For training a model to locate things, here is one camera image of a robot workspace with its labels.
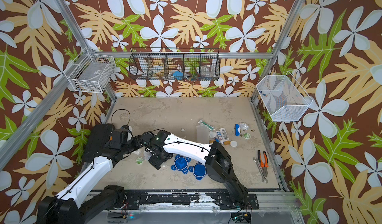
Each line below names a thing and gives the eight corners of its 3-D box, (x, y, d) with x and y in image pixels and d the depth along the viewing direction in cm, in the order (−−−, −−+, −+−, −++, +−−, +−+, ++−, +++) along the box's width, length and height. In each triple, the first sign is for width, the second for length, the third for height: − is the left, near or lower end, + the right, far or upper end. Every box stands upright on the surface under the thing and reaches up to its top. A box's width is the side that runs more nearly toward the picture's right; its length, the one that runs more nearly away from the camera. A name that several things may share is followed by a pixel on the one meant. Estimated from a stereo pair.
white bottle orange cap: (224, 145, 96) (225, 143, 94) (219, 129, 104) (219, 128, 102) (229, 144, 97) (230, 142, 95) (224, 129, 104) (224, 127, 102)
